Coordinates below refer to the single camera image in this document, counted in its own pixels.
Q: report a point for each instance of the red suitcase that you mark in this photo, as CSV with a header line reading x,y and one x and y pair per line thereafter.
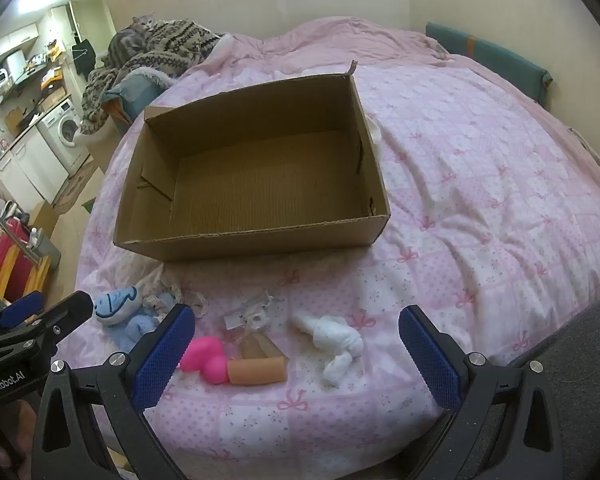
x,y
7,255

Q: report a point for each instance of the white washing machine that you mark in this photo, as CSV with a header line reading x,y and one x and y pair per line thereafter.
x,y
65,127

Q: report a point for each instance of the grey tabby cat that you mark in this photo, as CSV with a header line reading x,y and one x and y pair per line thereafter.
x,y
125,42

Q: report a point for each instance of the person's left hand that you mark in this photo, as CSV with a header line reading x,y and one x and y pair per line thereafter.
x,y
20,425

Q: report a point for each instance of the person's grey clothing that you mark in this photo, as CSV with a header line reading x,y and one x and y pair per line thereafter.
x,y
595,360

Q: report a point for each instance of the yellow wooden frame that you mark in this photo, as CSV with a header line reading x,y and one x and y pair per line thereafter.
x,y
35,275

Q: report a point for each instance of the white kitchen cabinet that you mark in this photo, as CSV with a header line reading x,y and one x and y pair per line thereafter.
x,y
30,170

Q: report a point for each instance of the beige foam cylinder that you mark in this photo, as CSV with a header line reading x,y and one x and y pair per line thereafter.
x,y
257,371

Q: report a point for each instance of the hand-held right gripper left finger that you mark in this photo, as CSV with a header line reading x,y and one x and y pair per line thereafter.
x,y
165,355

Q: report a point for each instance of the metal drying rack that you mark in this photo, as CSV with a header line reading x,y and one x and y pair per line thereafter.
x,y
10,232

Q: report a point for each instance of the patterned knit blanket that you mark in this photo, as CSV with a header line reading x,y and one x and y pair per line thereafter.
x,y
180,40

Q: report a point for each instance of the teal pillow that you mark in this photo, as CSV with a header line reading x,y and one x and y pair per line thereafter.
x,y
135,92
495,57

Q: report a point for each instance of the clear plastic packet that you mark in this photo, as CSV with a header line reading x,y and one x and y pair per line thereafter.
x,y
252,316

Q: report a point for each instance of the light blue fuzzy cloth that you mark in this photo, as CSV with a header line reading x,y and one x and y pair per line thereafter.
x,y
130,332

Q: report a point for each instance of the blue fish plush toy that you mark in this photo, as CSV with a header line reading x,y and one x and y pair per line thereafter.
x,y
115,305

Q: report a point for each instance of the pink soft toy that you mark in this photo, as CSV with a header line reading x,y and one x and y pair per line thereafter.
x,y
205,355

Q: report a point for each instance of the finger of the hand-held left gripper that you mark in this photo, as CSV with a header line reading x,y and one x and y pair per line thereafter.
x,y
22,307
70,310

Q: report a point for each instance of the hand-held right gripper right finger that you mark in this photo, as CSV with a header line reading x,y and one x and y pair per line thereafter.
x,y
427,360

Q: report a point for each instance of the black hanging garment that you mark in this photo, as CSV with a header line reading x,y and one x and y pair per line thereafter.
x,y
85,57

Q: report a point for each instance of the grey bin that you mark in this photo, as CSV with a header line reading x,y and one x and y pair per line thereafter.
x,y
47,255

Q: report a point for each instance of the white lace cloth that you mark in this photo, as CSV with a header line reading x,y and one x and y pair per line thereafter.
x,y
195,302

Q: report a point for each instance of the brown cardboard box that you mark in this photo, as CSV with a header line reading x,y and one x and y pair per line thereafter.
x,y
260,195

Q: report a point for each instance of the white knotted cloth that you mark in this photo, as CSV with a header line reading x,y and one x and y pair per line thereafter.
x,y
335,337

